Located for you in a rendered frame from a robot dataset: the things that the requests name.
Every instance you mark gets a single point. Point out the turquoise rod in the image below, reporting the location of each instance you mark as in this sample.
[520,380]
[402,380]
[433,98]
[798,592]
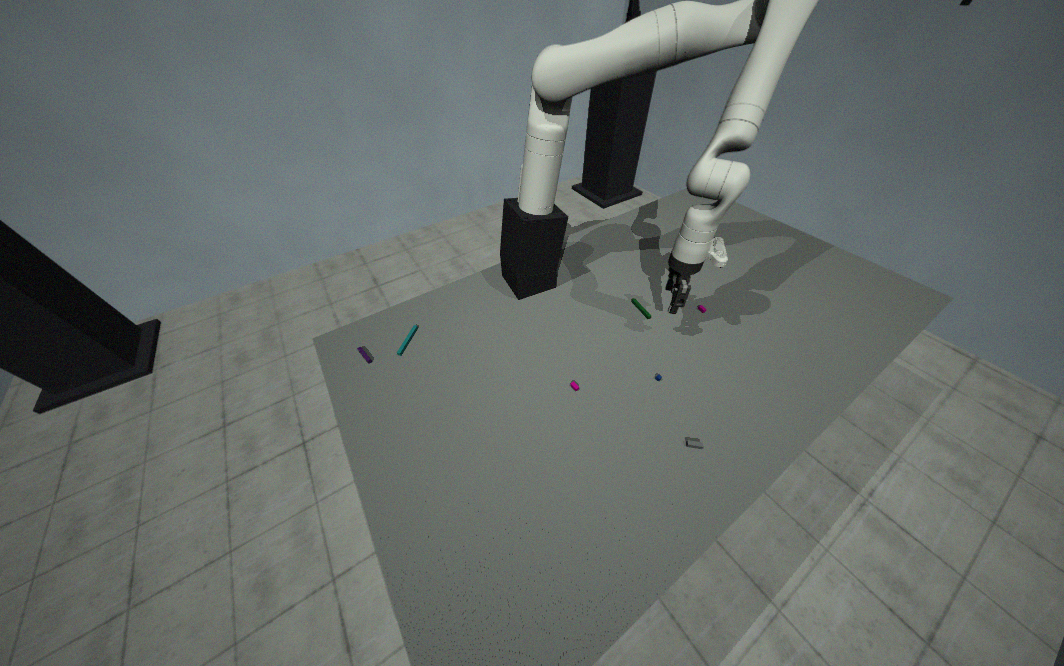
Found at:
[407,340]

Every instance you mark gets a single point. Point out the green rod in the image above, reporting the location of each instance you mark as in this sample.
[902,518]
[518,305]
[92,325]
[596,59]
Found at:
[641,308]

